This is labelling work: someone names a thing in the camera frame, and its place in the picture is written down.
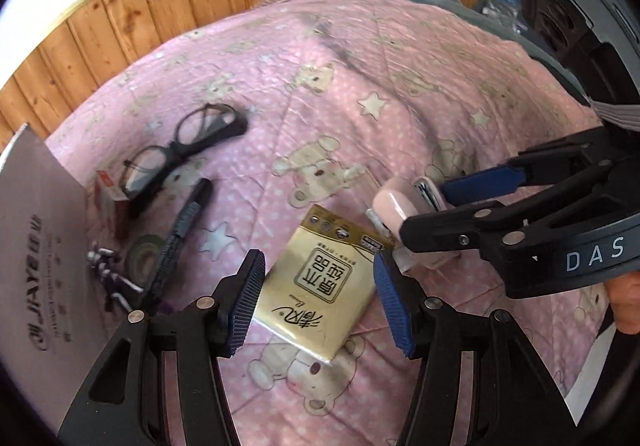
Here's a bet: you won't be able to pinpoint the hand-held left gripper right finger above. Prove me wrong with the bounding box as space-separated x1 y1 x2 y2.
372 251 581 446

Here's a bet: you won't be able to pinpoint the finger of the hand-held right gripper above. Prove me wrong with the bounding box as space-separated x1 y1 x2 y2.
400 156 640 267
442 126 631 209

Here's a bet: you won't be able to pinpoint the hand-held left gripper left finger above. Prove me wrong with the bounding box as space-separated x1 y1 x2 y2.
57 248 266 446

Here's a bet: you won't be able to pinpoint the pink stapler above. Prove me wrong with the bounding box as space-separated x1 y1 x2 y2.
367 177 461 274

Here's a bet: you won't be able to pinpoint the gold tissue packet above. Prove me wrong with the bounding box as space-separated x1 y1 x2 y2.
250 204 396 367

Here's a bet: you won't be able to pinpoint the black marker pen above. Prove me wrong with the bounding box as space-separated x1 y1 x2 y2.
145 178 213 307

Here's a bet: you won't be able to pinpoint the green tape roll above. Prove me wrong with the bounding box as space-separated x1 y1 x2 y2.
120 234 163 284

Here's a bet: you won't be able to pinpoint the purple and white keychain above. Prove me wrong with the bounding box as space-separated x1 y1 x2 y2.
87 246 173 314

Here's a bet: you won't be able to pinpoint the white foam box container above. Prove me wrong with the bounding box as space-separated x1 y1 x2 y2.
0 123 131 407

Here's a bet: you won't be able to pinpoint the person's right hand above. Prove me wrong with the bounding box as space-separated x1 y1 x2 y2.
606 271 640 338

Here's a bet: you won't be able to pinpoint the pink bear print blanket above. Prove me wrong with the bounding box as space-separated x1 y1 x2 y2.
47 0 621 446

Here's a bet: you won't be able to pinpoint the red and white staple box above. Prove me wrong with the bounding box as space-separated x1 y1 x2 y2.
95 169 132 239

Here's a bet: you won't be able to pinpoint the wooden headboard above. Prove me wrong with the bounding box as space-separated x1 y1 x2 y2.
0 0 521 147

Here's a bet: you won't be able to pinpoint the black frame glasses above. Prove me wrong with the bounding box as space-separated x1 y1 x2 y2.
120 102 249 219

